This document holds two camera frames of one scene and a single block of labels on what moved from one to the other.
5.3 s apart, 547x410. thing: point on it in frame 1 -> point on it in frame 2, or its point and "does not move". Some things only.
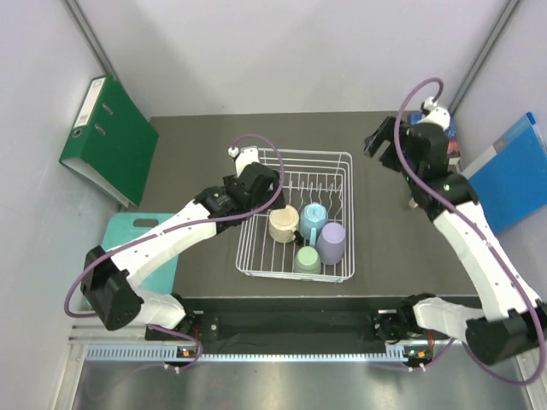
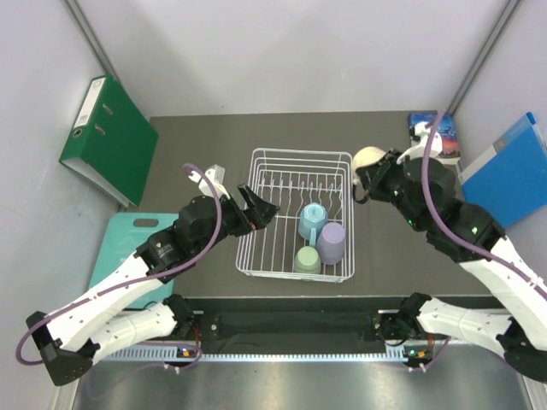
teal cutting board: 120,227 does not move
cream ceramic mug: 282,224 -> 365,156
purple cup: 330,245 does not move
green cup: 307,260 does not move
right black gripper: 385,133 -> 376,173
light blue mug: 313,216 does not move
